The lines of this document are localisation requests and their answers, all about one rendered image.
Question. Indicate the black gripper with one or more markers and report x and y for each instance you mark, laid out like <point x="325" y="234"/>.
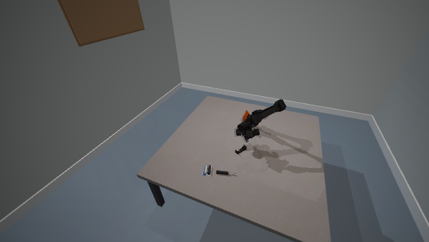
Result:
<point x="238" y="133"/>

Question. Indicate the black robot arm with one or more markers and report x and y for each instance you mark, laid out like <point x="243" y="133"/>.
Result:
<point x="256" y="117"/>

